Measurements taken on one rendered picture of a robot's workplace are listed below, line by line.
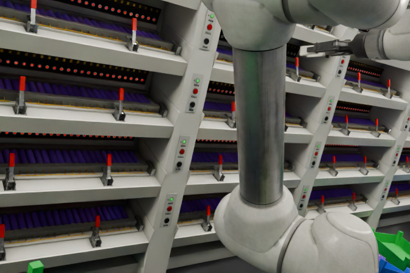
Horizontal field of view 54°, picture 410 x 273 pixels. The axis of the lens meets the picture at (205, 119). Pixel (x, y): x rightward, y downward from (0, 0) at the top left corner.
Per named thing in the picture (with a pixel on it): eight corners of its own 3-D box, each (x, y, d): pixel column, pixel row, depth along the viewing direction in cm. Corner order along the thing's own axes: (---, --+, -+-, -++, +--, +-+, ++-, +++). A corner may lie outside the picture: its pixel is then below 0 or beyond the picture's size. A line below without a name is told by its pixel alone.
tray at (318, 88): (321, 97, 166) (333, 77, 162) (207, 80, 129) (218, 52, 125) (290, 75, 180) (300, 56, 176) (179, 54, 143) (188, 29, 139)
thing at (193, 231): (284, 229, 177) (299, 205, 172) (169, 248, 140) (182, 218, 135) (257, 199, 191) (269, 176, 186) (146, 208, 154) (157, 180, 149)
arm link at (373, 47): (397, 62, 113) (377, 63, 117) (399, 29, 113) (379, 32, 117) (381, 56, 107) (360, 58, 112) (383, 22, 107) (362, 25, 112)
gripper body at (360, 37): (362, 55, 112) (332, 58, 119) (377, 60, 117) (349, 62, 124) (363, 28, 112) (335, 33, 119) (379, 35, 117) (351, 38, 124)
